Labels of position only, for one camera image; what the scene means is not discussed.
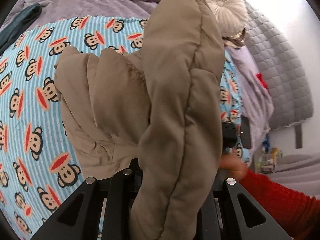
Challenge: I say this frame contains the cluttered bedside items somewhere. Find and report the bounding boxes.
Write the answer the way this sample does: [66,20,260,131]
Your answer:
[253,133,283,174]

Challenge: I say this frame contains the person's right hand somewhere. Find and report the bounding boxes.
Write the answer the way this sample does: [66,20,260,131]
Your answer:
[219,154,248,181]

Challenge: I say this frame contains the tan puffer jacket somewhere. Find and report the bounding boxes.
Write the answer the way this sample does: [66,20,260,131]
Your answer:
[54,0,225,239]

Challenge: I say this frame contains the grey quilted bed cover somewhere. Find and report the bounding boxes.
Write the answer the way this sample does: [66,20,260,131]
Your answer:
[245,2,313,148]

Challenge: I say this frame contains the red sleeve right forearm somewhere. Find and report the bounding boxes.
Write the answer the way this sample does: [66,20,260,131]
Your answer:
[234,167,319,239]

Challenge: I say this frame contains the dark teal folded cloth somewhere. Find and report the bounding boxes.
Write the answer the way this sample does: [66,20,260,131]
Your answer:
[0,3,42,55]

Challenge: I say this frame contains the blue monkey print blanket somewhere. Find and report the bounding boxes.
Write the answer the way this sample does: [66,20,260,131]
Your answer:
[1,16,249,239]

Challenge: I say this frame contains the purple fleece blanket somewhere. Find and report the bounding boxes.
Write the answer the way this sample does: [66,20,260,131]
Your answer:
[2,0,275,153]

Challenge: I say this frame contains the round beige pleated cushion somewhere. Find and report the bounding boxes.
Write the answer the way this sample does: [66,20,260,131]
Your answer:
[205,0,247,37]

